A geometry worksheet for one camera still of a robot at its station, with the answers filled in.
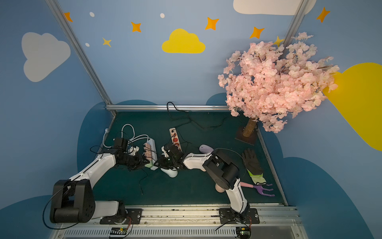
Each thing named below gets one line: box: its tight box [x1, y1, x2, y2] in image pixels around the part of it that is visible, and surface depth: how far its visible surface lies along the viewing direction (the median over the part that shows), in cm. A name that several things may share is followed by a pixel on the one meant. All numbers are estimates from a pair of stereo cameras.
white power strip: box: [143, 138, 158, 171], surface depth 92 cm
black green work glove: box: [241, 147, 267, 186], surface depth 94 cm
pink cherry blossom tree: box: [217, 31, 340, 138], surface depth 66 cm
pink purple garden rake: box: [239, 181, 276, 197], surface depth 85 cm
